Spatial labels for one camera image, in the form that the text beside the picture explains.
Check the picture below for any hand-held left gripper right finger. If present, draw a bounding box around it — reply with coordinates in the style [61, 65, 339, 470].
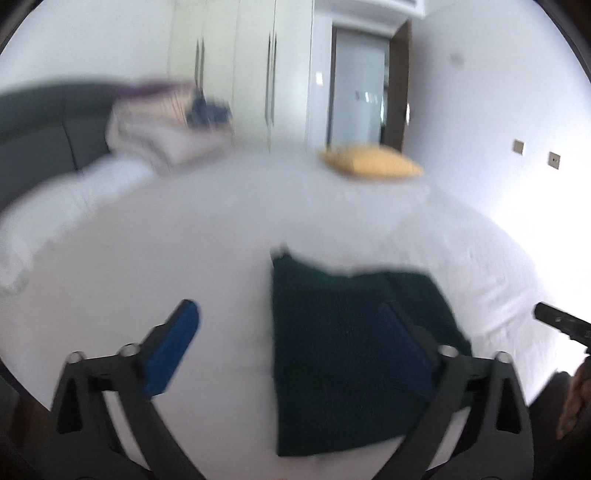
[378, 302, 536, 480]

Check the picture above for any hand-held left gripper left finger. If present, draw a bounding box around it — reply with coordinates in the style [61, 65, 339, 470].
[50, 299, 204, 480]

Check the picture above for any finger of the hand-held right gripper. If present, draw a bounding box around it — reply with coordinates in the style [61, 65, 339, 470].
[533, 302, 591, 345]

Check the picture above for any dark green sweater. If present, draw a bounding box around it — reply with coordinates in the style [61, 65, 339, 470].
[270, 244, 474, 457]

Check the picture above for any dark brown cloth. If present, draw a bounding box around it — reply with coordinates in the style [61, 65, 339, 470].
[530, 364, 591, 480]

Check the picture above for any bed with white sheet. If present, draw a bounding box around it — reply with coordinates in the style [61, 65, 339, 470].
[0, 143, 587, 480]

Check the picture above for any white pillow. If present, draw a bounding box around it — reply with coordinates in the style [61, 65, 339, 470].
[0, 154, 158, 296]

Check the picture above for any yellow pillow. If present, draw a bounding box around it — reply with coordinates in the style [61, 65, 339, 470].
[318, 143, 424, 180]

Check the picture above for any folded beige duvet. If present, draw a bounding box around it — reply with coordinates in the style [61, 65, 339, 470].
[105, 82, 234, 174]

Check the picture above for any blue-grey blanket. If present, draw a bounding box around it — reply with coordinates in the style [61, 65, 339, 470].
[186, 92, 232, 126]

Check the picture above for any dark grey headboard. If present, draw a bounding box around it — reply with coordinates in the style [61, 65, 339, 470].
[0, 82, 139, 210]

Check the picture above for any purple cushion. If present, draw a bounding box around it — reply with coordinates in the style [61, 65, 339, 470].
[115, 80, 188, 100]

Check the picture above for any brown door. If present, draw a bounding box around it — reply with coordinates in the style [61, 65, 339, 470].
[327, 19, 413, 154]

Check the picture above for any white wardrobe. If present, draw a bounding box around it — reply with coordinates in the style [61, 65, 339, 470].
[164, 0, 315, 151]

